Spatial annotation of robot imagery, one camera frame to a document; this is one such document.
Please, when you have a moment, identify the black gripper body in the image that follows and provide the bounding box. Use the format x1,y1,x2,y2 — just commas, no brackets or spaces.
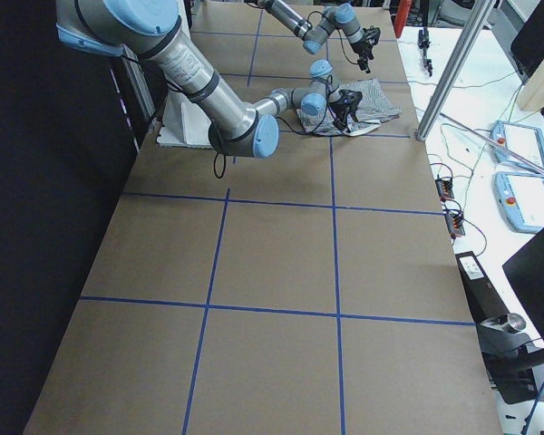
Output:
330,102,358,123
353,43,373,62

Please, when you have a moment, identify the blue white striped polo shirt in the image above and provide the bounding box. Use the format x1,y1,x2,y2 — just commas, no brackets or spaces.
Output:
296,79,402,137

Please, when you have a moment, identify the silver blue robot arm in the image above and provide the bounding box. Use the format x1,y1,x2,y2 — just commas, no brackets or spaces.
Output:
56,1,362,159
246,0,381,73

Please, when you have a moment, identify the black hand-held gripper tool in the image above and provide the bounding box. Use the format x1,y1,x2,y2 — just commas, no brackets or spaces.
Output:
418,0,433,77

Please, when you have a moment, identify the red cylinder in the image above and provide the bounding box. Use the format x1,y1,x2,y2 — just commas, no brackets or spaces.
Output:
393,0,413,38

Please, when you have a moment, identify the upper orange electronics board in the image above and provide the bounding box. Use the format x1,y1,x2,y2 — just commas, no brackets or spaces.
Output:
435,178,454,202

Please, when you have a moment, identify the orange electronics board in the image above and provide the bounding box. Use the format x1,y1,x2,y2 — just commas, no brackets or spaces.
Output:
435,178,454,202
444,209,465,240

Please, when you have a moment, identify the lower orange electronics board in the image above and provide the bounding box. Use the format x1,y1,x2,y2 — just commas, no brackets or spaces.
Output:
444,209,465,240

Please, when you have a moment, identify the upper blue teach pendant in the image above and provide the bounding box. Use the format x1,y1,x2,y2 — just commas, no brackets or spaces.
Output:
490,121,544,168

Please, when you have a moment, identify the blue teach pendant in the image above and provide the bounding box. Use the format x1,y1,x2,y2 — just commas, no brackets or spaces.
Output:
493,172,544,234
490,121,544,168

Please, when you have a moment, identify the lower blue teach pendant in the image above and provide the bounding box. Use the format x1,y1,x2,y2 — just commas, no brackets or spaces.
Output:
493,172,544,234

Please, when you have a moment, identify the black box with label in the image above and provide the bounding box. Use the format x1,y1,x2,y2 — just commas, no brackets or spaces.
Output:
455,251,508,324

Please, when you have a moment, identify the metal reacher grabber stick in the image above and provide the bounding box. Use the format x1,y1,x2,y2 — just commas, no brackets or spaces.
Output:
440,112,544,176

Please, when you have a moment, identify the black monitor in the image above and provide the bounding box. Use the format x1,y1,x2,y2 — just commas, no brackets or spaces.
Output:
502,228,544,340

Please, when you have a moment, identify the silver metal cup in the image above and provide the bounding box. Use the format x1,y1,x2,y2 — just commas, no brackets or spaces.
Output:
504,313,527,334

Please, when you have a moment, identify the black stand base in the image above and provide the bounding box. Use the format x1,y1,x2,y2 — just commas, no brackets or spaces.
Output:
476,324,544,404

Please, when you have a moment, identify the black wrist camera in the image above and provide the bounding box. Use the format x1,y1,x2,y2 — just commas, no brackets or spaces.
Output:
339,90,363,107
362,25,381,47

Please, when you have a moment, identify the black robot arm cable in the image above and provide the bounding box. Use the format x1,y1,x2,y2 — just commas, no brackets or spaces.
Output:
211,115,309,179

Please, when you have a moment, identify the aluminium frame post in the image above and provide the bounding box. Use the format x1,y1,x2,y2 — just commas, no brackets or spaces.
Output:
415,0,495,141

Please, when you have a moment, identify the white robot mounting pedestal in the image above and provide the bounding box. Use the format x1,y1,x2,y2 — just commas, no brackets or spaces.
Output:
157,91,211,149

